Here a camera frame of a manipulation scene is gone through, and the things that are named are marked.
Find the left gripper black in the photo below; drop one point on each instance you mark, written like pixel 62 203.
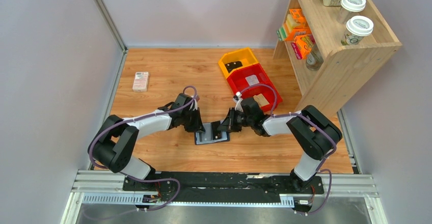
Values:
pixel 196 122

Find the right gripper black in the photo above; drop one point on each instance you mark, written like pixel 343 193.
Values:
pixel 230 121

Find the grey VIP credit card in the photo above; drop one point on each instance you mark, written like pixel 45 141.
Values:
pixel 208 136

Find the navy blue card holder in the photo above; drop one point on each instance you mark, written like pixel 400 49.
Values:
pixel 221 136

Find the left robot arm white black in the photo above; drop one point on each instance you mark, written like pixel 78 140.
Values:
pixel 113 145

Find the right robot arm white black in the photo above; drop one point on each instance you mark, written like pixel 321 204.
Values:
pixel 315 133

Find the gold credit cards in bin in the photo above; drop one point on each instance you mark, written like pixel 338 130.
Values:
pixel 261 100

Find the grey card in bin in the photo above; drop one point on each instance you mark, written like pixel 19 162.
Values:
pixel 252 80

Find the red plastic bin front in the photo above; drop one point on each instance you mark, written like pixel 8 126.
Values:
pixel 265 94

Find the red plastic bin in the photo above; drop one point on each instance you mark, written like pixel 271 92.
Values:
pixel 265 94
pixel 242 78

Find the red plastic bin middle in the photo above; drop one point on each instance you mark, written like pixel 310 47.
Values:
pixel 242 78

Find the black item in yellow bin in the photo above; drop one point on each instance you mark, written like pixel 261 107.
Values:
pixel 233 65

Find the yellow plastic bin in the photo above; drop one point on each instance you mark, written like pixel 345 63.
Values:
pixel 245 55

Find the white red small box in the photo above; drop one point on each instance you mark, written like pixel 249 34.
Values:
pixel 140 82

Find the glass bottle on shelf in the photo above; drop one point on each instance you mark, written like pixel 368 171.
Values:
pixel 314 59

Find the orange snack box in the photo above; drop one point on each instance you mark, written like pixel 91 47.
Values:
pixel 302 45

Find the green orange boxes on shelf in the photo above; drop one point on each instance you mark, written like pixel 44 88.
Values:
pixel 295 25

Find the wooden shelf unit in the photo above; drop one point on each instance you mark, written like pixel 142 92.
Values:
pixel 345 68

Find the paper cup white lid front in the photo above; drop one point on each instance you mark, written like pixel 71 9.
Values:
pixel 357 28

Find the paper cup white lid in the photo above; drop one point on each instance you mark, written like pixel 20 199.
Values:
pixel 357 28
pixel 349 8

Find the paper cup white lid rear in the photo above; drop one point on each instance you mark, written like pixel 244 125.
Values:
pixel 349 8

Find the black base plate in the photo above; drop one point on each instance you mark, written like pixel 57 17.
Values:
pixel 226 188

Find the aluminium rail frame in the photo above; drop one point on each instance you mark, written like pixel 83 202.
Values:
pixel 104 187

